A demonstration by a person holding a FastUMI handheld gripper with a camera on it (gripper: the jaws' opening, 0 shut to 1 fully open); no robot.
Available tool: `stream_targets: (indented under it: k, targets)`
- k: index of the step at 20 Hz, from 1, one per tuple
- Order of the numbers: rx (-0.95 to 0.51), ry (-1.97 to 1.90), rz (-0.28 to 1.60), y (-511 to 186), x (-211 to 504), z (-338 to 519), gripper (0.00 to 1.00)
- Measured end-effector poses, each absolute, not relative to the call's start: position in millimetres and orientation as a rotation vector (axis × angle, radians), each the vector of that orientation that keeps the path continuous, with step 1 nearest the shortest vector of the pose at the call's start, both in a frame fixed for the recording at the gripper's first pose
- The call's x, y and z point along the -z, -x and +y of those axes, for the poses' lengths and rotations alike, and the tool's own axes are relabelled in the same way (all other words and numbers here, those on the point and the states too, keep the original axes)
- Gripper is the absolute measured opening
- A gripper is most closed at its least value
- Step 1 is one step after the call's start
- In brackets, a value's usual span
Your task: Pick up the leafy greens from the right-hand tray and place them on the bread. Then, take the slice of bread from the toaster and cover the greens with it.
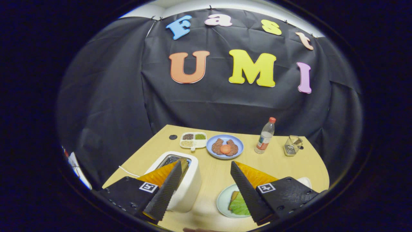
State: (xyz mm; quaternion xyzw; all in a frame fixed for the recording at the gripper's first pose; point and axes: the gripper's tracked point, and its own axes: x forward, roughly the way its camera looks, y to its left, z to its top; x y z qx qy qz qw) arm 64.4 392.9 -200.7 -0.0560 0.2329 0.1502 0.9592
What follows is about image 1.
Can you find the green lettuce leaf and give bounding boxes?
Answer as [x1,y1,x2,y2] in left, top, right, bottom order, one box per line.
[229,192,251,216]

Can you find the white power cable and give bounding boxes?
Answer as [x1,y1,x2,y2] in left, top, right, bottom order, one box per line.
[118,166,140,178]

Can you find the clear plastic water bottle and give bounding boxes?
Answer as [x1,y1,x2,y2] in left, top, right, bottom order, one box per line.
[254,117,276,154]

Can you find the toasted bread slice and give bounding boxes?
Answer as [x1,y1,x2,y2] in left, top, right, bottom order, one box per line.
[228,191,240,211]
[178,157,189,181]

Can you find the black backdrop cloth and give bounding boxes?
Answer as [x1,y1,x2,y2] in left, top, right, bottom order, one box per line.
[56,8,364,190]

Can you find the white divided seasoning tray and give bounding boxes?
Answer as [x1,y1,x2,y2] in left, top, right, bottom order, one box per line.
[180,132,207,152]

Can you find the white square plate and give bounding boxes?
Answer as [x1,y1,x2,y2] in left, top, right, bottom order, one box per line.
[296,177,312,189]

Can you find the blue round plate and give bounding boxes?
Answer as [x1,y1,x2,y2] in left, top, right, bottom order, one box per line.
[206,134,244,160]

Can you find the white toaster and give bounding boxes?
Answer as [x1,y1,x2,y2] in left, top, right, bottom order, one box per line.
[143,151,201,213]

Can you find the metal wire utensil holder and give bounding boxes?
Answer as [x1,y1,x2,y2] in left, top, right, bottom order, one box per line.
[283,135,303,157]

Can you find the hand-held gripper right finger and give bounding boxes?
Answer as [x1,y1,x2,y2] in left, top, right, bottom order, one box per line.
[230,161,322,225]

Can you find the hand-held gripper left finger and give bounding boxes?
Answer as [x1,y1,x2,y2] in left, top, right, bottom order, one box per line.
[97,160,183,223]

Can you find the pale green round plate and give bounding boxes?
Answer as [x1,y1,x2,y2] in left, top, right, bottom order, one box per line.
[216,184,255,218]

